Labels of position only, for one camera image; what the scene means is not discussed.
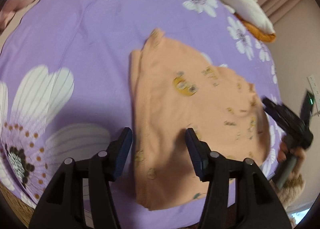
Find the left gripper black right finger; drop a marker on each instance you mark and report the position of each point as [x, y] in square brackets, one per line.
[239, 195]

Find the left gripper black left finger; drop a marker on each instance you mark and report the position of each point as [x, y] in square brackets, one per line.
[62, 203]

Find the orange duck print garment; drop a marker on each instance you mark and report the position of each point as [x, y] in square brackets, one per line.
[175, 88]

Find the right hand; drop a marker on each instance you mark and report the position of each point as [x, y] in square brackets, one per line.
[298, 152]

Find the white goose plush toy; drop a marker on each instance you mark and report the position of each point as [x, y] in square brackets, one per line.
[253, 17]

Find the purple floral bed sheet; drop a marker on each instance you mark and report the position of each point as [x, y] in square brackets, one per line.
[65, 77]

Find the white wall power strip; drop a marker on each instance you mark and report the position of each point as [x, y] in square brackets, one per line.
[315, 91]

